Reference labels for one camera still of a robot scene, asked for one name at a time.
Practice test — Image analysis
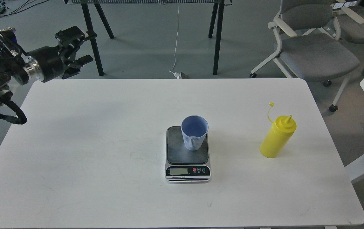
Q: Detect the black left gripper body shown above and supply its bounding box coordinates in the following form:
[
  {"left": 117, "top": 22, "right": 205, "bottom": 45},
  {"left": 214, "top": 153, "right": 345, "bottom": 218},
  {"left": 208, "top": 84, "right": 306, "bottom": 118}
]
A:
[{"left": 24, "top": 45, "right": 74, "bottom": 82}]

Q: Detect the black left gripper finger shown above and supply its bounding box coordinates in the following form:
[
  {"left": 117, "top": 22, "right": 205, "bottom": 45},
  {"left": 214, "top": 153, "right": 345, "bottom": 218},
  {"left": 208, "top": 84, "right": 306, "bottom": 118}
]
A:
[
  {"left": 62, "top": 55, "right": 93, "bottom": 79},
  {"left": 54, "top": 26, "right": 97, "bottom": 51}
]

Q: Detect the blue plastic cup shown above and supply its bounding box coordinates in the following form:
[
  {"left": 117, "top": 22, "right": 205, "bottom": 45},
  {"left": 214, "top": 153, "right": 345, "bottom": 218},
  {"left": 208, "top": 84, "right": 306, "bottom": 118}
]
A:
[{"left": 181, "top": 115, "right": 209, "bottom": 151}]

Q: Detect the yellow squeeze bottle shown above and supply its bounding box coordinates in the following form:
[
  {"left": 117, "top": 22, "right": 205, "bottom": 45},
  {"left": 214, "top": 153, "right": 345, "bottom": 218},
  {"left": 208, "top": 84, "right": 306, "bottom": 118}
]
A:
[{"left": 259, "top": 102, "right": 297, "bottom": 158}]

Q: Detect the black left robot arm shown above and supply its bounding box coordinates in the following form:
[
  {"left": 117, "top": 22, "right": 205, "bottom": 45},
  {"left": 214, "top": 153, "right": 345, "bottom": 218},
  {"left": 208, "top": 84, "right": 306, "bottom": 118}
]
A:
[{"left": 0, "top": 26, "right": 97, "bottom": 125}]

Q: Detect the black digital kitchen scale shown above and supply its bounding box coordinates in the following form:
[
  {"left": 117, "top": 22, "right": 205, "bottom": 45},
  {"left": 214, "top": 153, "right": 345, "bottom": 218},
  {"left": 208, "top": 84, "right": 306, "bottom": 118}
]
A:
[{"left": 165, "top": 126, "right": 211, "bottom": 184}]

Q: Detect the black leg background table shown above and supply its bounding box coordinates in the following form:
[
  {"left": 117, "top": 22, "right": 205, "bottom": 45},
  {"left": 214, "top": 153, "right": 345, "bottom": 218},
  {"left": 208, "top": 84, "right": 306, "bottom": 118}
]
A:
[{"left": 64, "top": 0, "right": 233, "bottom": 76}]

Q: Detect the grey office chair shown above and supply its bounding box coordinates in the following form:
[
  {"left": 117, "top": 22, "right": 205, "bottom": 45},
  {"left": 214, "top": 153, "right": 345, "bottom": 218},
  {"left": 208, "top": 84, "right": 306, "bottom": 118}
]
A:
[
  {"left": 332, "top": 0, "right": 364, "bottom": 44},
  {"left": 250, "top": 0, "right": 360, "bottom": 112}
]

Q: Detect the white hanging cable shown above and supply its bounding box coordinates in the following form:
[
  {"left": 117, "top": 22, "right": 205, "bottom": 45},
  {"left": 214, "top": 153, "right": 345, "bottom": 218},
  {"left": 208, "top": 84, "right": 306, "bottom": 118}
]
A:
[{"left": 169, "top": 3, "right": 189, "bottom": 79}]

